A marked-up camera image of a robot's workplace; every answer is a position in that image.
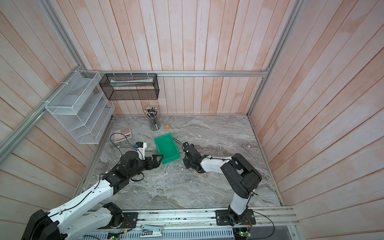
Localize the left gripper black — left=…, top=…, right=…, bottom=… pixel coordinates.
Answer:
left=129, top=154, right=165, bottom=178

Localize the green plastic bin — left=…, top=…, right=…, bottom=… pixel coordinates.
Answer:
left=154, top=134, right=181, bottom=165

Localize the black yellow screwdriver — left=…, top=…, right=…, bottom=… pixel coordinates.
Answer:
left=173, top=138, right=188, bottom=148

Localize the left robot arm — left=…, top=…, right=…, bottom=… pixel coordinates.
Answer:
left=22, top=151, right=164, bottom=240

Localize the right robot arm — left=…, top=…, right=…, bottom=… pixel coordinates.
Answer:
left=182, top=142, right=262, bottom=226

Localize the clear cup of pencils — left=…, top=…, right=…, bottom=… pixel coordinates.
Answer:
left=144, top=106, right=161, bottom=131

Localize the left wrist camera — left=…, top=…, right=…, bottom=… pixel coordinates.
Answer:
left=134, top=142, right=147, bottom=160

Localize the black mesh wall basket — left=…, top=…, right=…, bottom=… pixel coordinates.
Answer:
left=99, top=73, right=160, bottom=101

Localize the white wire mesh shelf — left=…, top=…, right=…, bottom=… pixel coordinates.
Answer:
left=46, top=71, right=115, bottom=145

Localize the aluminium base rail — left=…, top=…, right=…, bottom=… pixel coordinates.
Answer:
left=82, top=207, right=305, bottom=240

